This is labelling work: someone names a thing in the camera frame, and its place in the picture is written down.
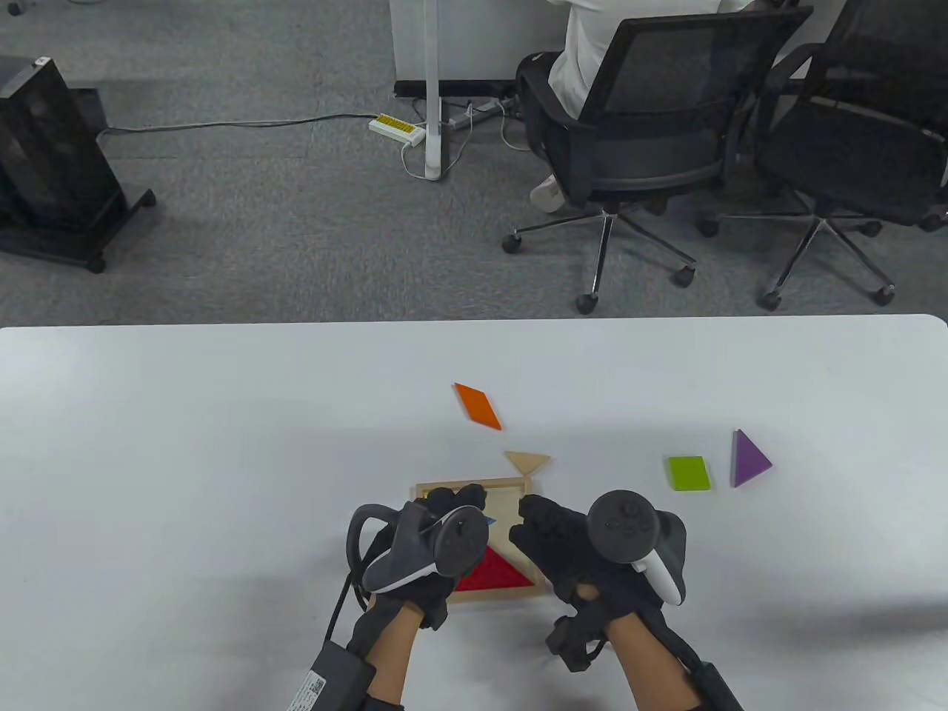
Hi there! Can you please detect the black left wrist sensor box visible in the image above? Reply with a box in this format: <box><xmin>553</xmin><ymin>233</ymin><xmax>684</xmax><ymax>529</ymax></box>
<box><xmin>285</xmin><ymin>641</ymin><xmax>378</xmax><ymax>711</ymax></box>

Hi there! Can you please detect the black right wrist sensor box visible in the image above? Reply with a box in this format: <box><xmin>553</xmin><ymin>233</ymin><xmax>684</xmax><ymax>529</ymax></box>
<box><xmin>685</xmin><ymin>659</ymin><xmax>745</xmax><ymax>711</ymax></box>

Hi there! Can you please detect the green square tangram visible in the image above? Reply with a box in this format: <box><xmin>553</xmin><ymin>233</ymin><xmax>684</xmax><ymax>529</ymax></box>
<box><xmin>667</xmin><ymin>456</ymin><xmax>712</xmax><ymax>492</ymax></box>

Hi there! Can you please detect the white desk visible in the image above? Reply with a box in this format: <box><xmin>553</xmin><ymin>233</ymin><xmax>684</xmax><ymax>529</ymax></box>
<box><xmin>389</xmin><ymin>0</ymin><xmax>571</xmax><ymax>182</ymax></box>

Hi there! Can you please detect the black mesh office chair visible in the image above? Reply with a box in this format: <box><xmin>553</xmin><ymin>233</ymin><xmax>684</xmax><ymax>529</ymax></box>
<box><xmin>502</xmin><ymin>6</ymin><xmax>814</xmax><ymax>316</ymax></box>
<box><xmin>696</xmin><ymin>0</ymin><xmax>948</xmax><ymax>312</ymax></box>

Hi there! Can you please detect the orange parallelogram tangram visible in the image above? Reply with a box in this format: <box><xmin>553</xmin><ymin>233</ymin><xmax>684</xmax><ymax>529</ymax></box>
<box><xmin>453</xmin><ymin>383</ymin><xmax>503</xmax><ymax>432</ymax></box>

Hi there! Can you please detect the red triangle tangram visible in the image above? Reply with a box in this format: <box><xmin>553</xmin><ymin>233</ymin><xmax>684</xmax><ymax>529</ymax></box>
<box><xmin>452</xmin><ymin>544</ymin><xmax>535</xmax><ymax>593</ymax></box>

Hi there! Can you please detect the person's left hand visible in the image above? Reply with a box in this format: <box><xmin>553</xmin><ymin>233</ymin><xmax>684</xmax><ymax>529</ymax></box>
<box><xmin>348</xmin><ymin>483</ymin><xmax>493</xmax><ymax>658</ymax></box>

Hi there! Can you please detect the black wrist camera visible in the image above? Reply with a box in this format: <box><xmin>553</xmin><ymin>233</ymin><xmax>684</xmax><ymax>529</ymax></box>
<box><xmin>547</xmin><ymin>612</ymin><xmax>607</xmax><ymax>672</ymax></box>

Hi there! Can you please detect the purple triangle tangram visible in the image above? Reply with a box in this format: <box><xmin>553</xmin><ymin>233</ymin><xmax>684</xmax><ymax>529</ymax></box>
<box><xmin>732</xmin><ymin>429</ymin><xmax>773</xmax><ymax>489</ymax></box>

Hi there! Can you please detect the white floor cable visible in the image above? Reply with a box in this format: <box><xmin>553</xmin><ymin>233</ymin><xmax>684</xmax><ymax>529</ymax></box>
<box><xmin>401</xmin><ymin>96</ymin><xmax>534</xmax><ymax>180</ymax></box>

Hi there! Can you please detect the grey left hand controller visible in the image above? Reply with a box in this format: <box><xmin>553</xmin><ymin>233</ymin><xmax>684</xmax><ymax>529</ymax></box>
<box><xmin>347</xmin><ymin>504</ymin><xmax>490</xmax><ymax>593</ymax></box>

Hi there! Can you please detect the grey power strip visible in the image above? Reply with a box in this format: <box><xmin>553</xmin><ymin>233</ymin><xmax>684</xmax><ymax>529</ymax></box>
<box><xmin>447</xmin><ymin>99</ymin><xmax>512</xmax><ymax>131</ymax></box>

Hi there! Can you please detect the black left glove cable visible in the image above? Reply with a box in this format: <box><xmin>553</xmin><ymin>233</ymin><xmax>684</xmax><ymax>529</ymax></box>
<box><xmin>322</xmin><ymin>570</ymin><xmax>371</xmax><ymax>652</ymax></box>

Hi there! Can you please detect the grey hand controller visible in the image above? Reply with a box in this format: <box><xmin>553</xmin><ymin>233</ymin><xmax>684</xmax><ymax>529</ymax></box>
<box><xmin>587</xmin><ymin>490</ymin><xmax>688</xmax><ymax>608</ymax></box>
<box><xmin>347</xmin><ymin>504</ymin><xmax>490</xmax><ymax>593</ymax></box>

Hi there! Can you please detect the person's right hand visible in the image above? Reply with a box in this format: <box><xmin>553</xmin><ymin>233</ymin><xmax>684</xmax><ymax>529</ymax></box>
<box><xmin>508</xmin><ymin>494</ymin><xmax>671</xmax><ymax>632</ymax></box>

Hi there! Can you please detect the black computer tower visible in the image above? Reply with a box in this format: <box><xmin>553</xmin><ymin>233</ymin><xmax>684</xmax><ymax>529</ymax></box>
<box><xmin>0</xmin><ymin>56</ymin><xmax>125</xmax><ymax>227</ymax></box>

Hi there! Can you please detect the grey floor cable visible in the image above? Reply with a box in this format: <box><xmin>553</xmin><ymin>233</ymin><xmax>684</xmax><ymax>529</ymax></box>
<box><xmin>99</xmin><ymin>113</ymin><xmax>380</xmax><ymax>137</ymax></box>

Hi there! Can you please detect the grey right hand controller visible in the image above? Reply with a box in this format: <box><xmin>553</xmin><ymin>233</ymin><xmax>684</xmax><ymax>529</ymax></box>
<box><xmin>587</xmin><ymin>490</ymin><xmax>688</xmax><ymax>608</ymax></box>

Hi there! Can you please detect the person's right forearm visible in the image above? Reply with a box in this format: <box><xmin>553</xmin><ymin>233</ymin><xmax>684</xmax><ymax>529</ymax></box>
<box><xmin>607</xmin><ymin>618</ymin><xmax>712</xmax><ymax>711</ymax></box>

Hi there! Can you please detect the black wrist sensor box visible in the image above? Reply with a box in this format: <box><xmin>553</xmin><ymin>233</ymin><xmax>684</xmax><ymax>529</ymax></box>
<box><xmin>685</xmin><ymin>659</ymin><xmax>745</xmax><ymax>711</ymax></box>
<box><xmin>285</xmin><ymin>641</ymin><xmax>378</xmax><ymax>711</ymax></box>

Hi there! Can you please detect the wooden square tray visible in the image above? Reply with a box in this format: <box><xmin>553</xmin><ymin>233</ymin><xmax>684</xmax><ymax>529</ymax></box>
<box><xmin>415</xmin><ymin>478</ymin><xmax>550</xmax><ymax>604</ymax></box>

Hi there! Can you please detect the black wheeled cart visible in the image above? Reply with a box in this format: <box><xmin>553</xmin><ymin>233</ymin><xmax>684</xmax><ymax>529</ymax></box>
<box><xmin>0</xmin><ymin>189</ymin><xmax>158</xmax><ymax>275</ymax></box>

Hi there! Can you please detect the white and yellow power strip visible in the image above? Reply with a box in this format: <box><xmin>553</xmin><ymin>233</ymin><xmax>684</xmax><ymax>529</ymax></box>
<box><xmin>369</xmin><ymin>113</ymin><xmax>427</xmax><ymax>146</ymax></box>

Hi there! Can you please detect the black desk crossbar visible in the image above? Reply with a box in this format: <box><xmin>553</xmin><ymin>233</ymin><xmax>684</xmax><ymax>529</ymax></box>
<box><xmin>394</xmin><ymin>79</ymin><xmax>521</xmax><ymax>98</ymax></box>

